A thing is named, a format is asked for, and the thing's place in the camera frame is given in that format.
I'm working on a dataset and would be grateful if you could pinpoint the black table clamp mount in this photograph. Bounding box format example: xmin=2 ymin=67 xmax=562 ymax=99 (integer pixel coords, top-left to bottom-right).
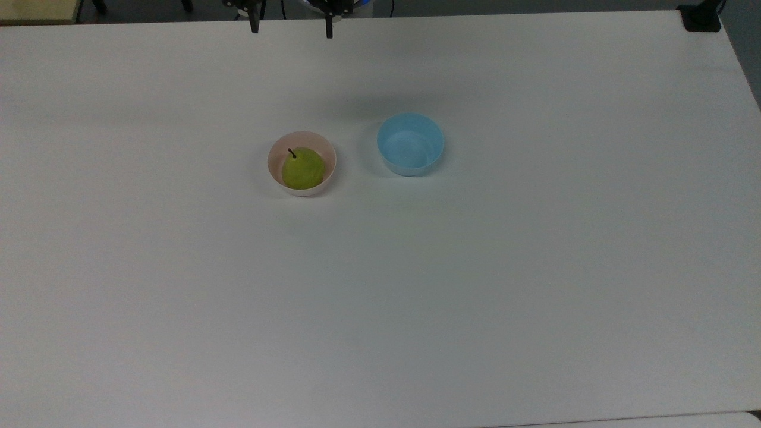
xmin=677 ymin=0 xmax=727 ymax=33

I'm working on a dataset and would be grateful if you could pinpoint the blue plastic bowl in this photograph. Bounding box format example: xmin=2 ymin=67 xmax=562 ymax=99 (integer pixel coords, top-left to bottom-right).
xmin=376 ymin=113 xmax=445 ymax=177

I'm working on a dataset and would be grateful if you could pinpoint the green pear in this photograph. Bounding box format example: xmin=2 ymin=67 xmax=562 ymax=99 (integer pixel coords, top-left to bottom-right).
xmin=281 ymin=147 xmax=326 ymax=191

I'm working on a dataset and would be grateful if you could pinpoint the wooden side table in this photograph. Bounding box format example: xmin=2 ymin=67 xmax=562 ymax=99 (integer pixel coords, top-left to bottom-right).
xmin=0 ymin=0 xmax=82 ymax=26

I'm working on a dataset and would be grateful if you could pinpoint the black Franka gripper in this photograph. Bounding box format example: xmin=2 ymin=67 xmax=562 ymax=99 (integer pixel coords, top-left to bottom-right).
xmin=223 ymin=0 xmax=359 ymax=40

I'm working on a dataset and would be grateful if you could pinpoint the pink plastic bowl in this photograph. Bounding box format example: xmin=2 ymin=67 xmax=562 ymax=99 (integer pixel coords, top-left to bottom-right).
xmin=267 ymin=131 xmax=338 ymax=197

